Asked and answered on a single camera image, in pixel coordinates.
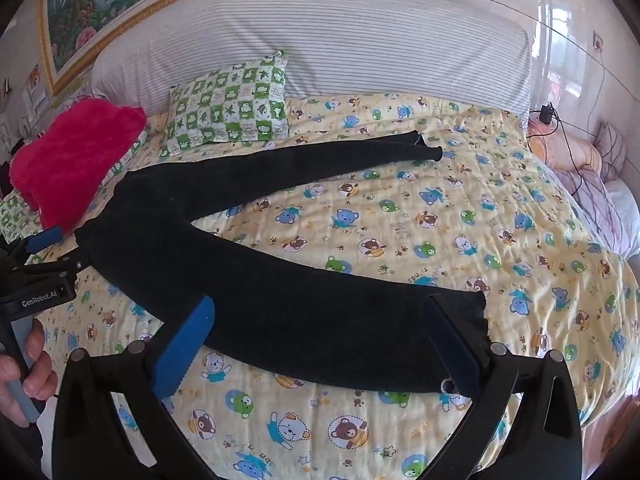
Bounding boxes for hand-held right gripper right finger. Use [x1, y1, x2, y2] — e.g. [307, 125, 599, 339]
[420, 292, 583, 480]

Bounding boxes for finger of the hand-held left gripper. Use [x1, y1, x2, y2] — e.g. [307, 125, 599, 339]
[10, 226, 64, 264]
[42, 251, 94, 281]

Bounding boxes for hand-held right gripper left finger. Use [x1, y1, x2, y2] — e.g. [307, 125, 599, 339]
[52, 295, 216, 480]

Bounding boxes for black pants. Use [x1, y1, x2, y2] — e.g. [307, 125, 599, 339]
[74, 131, 489, 396]

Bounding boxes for person's left forearm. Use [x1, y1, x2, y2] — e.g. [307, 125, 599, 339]
[0, 422, 47, 480]

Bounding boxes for person's left hand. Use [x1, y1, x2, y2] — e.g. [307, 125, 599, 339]
[0, 317, 59, 428]

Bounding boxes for green checked pillow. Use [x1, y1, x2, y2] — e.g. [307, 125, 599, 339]
[0, 127, 150, 261]
[159, 50, 291, 157]

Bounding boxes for red fluffy blanket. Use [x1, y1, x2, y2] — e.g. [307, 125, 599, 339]
[9, 97, 148, 235]

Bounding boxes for yellow bear print bedsheet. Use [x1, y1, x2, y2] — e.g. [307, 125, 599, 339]
[30, 92, 640, 480]

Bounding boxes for pink purple quilt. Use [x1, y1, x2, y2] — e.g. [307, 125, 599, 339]
[525, 117, 640, 262]

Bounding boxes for gold framed landscape painting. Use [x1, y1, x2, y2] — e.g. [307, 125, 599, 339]
[40, 0, 466, 97]

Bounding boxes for white striped bolster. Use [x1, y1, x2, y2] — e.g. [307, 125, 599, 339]
[91, 0, 534, 128]

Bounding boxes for black charger cable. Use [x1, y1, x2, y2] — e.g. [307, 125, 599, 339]
[530, 105, 601, 199]

